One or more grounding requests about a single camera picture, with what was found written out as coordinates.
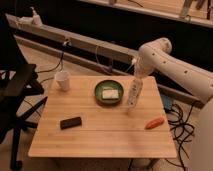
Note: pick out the white sponge block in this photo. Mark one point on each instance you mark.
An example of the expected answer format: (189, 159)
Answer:
(110, 94)

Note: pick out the white plastic bottle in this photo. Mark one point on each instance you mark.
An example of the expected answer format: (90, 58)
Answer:
(134, 92)

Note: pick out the blue box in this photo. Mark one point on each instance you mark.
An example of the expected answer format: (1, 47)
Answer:
(167, 102)

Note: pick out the grey wall rail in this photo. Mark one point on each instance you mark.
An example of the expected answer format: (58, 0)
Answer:
(75, 40)

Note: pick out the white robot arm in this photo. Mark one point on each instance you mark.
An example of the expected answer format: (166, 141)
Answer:
(154, 55)

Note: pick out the green bowl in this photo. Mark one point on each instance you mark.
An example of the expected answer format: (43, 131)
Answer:
(105, 85)

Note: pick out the white mug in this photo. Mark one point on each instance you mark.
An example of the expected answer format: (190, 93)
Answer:
(63, 80)

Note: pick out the wooden table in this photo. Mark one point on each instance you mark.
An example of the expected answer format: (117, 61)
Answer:
(106, 132)

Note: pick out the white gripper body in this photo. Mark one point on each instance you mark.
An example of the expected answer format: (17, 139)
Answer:
(142, 69)

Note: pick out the black office chair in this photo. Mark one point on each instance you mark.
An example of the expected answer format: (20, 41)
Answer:
(18, 79)

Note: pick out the orange carrot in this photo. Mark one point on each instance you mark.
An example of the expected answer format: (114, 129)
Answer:
(154, 123)

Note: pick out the white spray bottle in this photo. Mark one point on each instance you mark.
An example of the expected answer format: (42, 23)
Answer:
(36, 17)

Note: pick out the black rectangular remote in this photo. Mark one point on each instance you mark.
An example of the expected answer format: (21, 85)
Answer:
(69, 123)

